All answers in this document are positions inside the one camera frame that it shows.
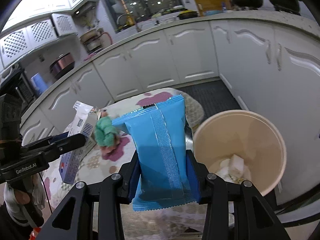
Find blue snack wrapper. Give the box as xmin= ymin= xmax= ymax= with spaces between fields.
xmin=112 ymin=94 xmax=195 ymax=211

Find beige trash bin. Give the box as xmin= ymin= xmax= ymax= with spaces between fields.
xmin=193 ymin=110 xmax=287 ymax=196

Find white kitchen base cabinets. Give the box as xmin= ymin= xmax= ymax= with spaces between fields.
xmin=21 ymin=11 xmax=319 ymax=204

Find white gloved left hand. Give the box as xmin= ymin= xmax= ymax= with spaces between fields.
xmin=4 ymin=174 xmax=46 ymax=228

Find white blue paper box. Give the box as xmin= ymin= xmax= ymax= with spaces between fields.
xmin=59 ymin=101 xmax=98 ymax=184

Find green pink cloth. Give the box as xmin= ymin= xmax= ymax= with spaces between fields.
xmin=94 ymin=110 xmax=120 ymax=159

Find white crumpled tissue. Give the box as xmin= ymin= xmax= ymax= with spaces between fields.
xmin=211 ymin=154 xmax=252 ymax=184

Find blue plastic cup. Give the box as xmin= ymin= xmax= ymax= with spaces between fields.
xmin=30 ymin=73 xmax=48 ymax=96

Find black microwave oven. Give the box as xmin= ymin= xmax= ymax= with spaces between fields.
xmin=1 ymin=63 xmax=38 ymax=115

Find pastel quilted table cover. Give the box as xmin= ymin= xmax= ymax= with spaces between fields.
xmin=43 ymin=88 xmax=207 ymax=239

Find purple rice cooker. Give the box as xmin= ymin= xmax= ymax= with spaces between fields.
xmin=49 ymin=53 xmax=75 ymax=80

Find yellow cardboard box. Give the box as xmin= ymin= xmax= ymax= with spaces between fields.
xmin=194 ymin=0 xmax=232 ymax=16

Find black frying pan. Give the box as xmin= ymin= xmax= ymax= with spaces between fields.
xmin=221 ymin=0 xmax=264 ymax=10

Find white lattice wall cabinets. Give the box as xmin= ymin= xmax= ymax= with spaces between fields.
xmin=1 ymin=0 xmax=98 ymax=69

